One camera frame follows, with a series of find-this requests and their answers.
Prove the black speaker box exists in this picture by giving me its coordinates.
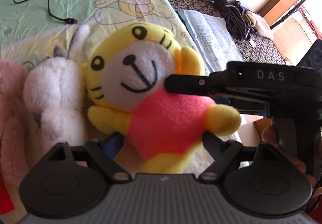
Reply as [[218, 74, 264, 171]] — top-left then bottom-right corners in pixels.
[[297, 39, 322, 74]]

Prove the white bunny plush toy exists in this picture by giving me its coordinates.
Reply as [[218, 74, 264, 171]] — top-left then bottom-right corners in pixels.
[[23, 24, 90, 152]]

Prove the person right hand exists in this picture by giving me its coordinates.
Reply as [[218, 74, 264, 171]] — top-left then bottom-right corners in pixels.
[[253, 117, 317, 199]]

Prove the dark patterned mattress cover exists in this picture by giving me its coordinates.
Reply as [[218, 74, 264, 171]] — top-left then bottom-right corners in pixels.
[[168, 0, 285, 64]]

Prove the cartoon bear bed sheet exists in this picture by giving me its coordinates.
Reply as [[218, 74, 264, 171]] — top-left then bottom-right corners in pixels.
[[1, 0, 195, 69]]

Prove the pink bear plush toy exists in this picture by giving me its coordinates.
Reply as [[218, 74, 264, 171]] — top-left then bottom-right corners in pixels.
[[1, 60, 28, 186]]

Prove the yellow tiger plush toy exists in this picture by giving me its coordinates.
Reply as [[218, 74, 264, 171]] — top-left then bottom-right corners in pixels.
[[81, 22, 241, 174]]

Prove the beige cloth item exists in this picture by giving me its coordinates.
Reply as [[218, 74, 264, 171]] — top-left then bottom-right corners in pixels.
[[245, 10, 274, 40]]

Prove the dark striped cloth bundle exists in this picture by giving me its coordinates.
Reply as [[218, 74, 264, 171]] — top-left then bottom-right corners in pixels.
[[212, 0, 251, 40]]

